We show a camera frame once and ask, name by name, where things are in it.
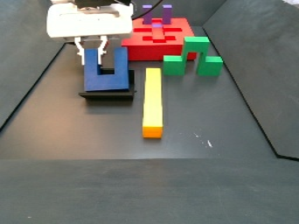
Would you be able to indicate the yellow long bar block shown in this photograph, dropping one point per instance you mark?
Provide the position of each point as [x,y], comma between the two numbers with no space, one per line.
[153,117]

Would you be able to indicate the black regrasp fixture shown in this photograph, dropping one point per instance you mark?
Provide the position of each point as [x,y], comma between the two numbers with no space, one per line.
[114,95]

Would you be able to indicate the blue U-shaped block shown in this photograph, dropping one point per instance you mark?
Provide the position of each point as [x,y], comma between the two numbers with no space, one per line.
[101,79]

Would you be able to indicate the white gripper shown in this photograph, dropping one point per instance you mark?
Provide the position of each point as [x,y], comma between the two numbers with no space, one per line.
[83,18]

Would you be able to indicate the purple U-shaped block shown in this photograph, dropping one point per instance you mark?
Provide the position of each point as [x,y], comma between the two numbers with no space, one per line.
[161,17]

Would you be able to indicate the red base fixture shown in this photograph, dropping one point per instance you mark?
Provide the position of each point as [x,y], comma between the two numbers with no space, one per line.
[157,39]

